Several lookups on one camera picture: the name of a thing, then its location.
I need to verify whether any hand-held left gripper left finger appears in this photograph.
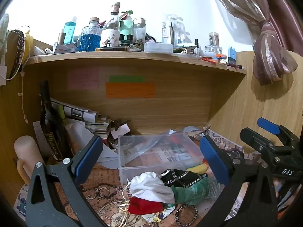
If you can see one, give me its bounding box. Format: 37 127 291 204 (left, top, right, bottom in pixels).
25 135 112 227

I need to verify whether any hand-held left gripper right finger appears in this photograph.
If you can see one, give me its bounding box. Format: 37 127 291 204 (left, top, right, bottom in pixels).
196 135 279 227

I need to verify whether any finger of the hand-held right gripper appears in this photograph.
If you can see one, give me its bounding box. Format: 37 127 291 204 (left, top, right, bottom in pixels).
240 127 276 157
257 117 298 147

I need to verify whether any black chain bag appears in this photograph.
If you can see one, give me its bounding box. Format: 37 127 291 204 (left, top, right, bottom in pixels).
159 169 209 189

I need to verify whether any green velvet cloth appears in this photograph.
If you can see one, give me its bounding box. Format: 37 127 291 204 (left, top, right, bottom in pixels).
170 177 210 206

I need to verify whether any clear plastic storage box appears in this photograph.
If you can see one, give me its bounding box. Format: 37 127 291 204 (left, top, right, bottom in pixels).
118 132 212 185

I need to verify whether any white cloth pouch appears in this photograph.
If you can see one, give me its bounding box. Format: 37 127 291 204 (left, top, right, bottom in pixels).
129 172 176 205

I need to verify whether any red cloth pouch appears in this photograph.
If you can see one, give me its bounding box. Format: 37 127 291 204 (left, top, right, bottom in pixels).
127 196 165 216

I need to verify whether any white paper sheet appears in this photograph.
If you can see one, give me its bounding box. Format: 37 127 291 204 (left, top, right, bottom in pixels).
66 120 119 169

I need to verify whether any yellow sponge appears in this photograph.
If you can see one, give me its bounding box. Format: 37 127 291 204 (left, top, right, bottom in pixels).
186 163 209 175

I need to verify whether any small bowl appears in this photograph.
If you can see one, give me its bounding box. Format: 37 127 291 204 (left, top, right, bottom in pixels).
108 138 136 151

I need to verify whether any brown printed mat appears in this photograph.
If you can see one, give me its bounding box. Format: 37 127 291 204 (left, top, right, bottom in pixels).
78 132 247 227

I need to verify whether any stack of paper cards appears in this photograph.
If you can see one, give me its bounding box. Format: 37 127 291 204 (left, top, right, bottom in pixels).
85 115 112 138

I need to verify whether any white paper card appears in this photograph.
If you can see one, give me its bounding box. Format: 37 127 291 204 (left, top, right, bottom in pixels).
111 122 131 139

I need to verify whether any rolled newspaper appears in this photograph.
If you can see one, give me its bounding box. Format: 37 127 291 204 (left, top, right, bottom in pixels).
50 98 99 124

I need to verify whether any dark wine bottle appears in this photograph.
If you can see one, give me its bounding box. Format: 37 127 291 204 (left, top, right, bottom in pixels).
38 80 70 162

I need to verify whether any yellow highlighter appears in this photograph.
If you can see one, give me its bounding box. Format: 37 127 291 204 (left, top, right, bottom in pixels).
57 105 66 121

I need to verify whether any beige mug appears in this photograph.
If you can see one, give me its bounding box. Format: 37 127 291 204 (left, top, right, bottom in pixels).
14 135 46 185

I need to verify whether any gold ribbon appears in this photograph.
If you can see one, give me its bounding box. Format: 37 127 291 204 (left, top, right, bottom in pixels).
118 180 133 227

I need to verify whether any cartoon printed card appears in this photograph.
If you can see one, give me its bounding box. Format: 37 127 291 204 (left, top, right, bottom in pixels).
141 204 176 223

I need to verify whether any pink striped curtain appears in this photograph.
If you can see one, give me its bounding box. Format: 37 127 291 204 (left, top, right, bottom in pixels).
205 0 299 86

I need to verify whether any small blue box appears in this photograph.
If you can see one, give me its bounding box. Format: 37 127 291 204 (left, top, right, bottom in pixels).
227 46 237 65

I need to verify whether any blue cartoon coaster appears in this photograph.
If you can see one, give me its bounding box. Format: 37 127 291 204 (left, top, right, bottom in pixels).
14 184 29 218

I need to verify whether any orange sticky note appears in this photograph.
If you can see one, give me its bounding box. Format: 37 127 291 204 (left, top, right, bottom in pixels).
105 82 156 98

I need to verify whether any pink sticky note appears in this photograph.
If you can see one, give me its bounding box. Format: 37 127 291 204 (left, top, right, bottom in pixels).
67 69 100 90

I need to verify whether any orange marker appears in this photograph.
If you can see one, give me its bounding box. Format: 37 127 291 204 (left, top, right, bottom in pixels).
202 56 219 65

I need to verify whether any green sticky note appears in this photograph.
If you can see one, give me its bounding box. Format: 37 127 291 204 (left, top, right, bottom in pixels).
109 75 146 84

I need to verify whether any glass jar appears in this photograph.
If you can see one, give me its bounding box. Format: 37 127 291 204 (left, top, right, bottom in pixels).
205 32 223 54

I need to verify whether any wooden shelf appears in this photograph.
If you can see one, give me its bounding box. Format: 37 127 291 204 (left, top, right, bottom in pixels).
23 50 247 76

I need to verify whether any brown tube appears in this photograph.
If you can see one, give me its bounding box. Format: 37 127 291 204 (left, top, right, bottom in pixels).
95 46 130 52

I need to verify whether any faceted bottle with blue beads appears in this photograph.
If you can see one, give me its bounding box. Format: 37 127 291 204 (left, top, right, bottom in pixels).
79 16 103 52

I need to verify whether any clear lidded plastic container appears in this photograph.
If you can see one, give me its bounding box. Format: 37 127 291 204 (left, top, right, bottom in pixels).
144 42 174 54

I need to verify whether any small black bottle pair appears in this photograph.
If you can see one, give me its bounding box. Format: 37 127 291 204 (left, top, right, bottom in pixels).
119 34 133 47

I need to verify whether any yellow tape roll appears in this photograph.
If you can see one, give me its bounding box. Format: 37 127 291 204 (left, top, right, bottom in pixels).
23 31 34 63

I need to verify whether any clear labelled glass bottle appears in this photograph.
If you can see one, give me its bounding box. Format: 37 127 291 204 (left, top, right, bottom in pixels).
99 1 122 49

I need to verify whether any dark lace band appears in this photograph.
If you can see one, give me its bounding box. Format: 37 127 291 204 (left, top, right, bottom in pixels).
9 29 26 81

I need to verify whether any tall teal liquid bottle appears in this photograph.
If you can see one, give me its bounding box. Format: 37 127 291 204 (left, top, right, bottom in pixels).
63 16 78 46

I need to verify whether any clear blister package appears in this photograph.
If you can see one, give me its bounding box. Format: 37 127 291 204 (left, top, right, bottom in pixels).
162 14 187 46

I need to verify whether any mint green bottle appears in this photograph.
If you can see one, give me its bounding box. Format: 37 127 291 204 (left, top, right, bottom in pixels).
120 9 134 41

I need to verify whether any clear bottle with metal cap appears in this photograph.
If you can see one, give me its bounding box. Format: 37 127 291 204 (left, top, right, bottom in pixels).
132 17 146 42

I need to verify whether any beaded bracelet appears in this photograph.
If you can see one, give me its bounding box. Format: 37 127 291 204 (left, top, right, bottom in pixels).
175 204 198 226

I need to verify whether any white cable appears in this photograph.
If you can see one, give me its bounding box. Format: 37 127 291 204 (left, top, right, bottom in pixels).
17 70 29 124

